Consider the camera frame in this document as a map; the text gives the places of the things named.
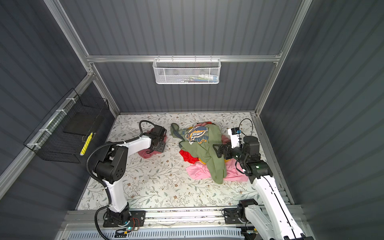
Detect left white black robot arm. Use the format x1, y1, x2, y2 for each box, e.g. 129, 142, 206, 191
86, 120, 167, 226

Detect floral patterned table mat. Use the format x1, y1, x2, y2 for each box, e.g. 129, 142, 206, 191
74, 112, 271, 210

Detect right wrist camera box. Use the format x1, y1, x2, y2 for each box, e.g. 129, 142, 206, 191
228, 127, 241, 149

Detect white wire mesh basket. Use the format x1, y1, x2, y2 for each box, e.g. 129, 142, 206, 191
153, 58, 222, 85

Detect yellow marker pen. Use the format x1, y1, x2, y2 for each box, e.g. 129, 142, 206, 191
80, 133, 94, 156

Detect light pink cloth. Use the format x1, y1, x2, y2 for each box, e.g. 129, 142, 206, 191
186, 159, 249, 182

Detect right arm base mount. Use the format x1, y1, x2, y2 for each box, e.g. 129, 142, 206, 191
222, 206, 254, 226

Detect black wire basket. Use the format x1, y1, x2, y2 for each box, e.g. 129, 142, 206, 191
24, 89, 110, 164

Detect green graphic t-shirt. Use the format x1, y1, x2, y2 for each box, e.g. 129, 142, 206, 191
171, 123, 227, 184

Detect left black corrugated cable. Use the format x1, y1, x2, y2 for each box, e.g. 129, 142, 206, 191
85, 119, 157, 240

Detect black flat pad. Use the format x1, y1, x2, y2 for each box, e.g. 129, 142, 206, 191
63, 113, 104, 136

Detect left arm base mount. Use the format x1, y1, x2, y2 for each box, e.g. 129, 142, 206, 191
103, 209, 147, 228

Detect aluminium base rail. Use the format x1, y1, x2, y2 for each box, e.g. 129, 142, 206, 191
59, 206, 237, 231

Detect bright red cloth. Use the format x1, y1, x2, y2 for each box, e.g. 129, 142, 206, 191
179, 150, 200, 165

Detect white ventilated grille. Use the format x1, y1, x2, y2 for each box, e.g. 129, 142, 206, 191
67, 227, 244, 240

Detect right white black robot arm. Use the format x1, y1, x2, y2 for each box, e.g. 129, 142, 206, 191
213, 136, 314, 240

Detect pens in white basket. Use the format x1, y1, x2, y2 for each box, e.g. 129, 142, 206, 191
177, 74, 219, 84

